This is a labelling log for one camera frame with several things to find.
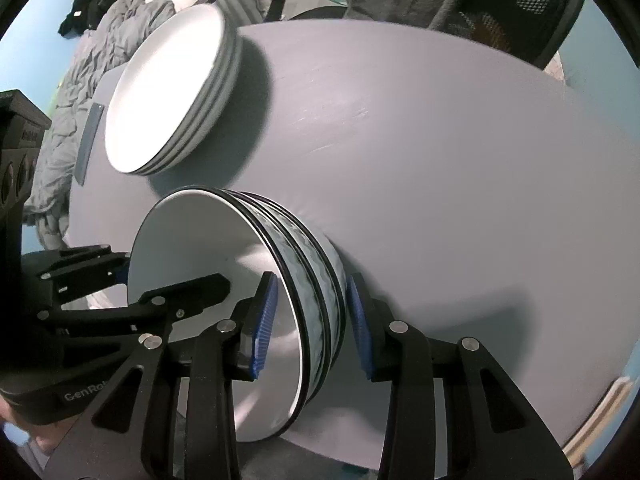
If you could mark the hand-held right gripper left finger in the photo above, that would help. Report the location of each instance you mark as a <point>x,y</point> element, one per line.
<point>265,330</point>

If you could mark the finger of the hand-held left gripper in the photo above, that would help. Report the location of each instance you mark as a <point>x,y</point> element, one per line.
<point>80,265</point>
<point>190,295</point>

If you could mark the black office chair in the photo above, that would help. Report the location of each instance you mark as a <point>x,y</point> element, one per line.
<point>530,0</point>

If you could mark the black clothing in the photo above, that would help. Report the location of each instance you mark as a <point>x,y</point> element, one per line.
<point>85,5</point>

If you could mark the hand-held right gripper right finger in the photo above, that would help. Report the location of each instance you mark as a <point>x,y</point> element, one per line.
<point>357,330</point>

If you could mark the grey comforter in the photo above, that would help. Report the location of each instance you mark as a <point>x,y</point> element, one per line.
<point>75,90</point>

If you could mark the person's left hand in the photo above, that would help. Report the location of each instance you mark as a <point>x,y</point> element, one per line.
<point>45,440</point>

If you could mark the stack of white plates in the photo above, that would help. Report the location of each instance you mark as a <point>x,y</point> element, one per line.
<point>315,285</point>
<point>160,90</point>

